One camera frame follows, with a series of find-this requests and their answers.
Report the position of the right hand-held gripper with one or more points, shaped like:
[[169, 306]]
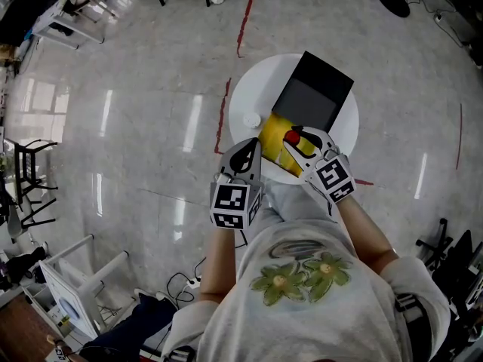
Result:
[[334, 177]]

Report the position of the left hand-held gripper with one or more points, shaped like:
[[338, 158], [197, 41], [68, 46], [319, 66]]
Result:
[[230, 202]]

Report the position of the red-capped small bottle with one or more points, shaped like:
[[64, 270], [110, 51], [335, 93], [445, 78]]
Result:
[[291, 137]]

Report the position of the person's left forearm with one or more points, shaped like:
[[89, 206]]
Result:
[[219, 266]]

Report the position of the person's right forearm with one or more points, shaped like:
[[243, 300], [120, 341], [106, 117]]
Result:
[[366, 236]]

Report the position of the small white plastic jar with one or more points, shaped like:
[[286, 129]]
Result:
[[252, 120]]

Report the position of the person's grey trousers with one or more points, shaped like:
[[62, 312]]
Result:
[[294, 202]]

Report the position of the round white side table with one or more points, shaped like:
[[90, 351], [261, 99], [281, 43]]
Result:
[[245, 96]]

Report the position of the person's white flowered shirt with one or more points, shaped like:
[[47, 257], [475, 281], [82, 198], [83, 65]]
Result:
[[302, 315]]

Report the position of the black office chair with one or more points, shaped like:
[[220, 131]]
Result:
[[460, 262]]

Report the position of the small white power strip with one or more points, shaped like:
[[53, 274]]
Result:
[[438, 17]]

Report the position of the white square-legged table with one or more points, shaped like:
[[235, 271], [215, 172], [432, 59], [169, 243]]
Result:
[[71, 289]]

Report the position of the black metal chair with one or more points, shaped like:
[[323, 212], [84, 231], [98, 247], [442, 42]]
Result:
[[28, 157]]

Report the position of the black chair grey seat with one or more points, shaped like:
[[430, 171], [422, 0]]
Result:
[[17, 221]]

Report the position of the white rectangular table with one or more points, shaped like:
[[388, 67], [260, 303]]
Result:
[[53, 24]]

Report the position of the white low bookshelf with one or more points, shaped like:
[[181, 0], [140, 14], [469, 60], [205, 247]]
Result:
[[49, 307]]

